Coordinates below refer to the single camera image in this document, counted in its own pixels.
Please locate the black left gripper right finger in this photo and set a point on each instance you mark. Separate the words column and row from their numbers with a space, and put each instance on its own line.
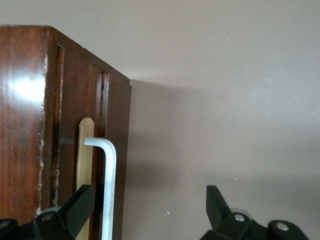
column 225, row 225

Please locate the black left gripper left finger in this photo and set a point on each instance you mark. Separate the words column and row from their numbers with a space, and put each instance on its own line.
column 62, row 220

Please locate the light wooden stick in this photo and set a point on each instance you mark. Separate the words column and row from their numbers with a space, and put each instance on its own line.
column 85, row 130

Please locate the dark brown wooden cabinet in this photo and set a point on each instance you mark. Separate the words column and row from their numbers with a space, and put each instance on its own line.
column 20, row 125

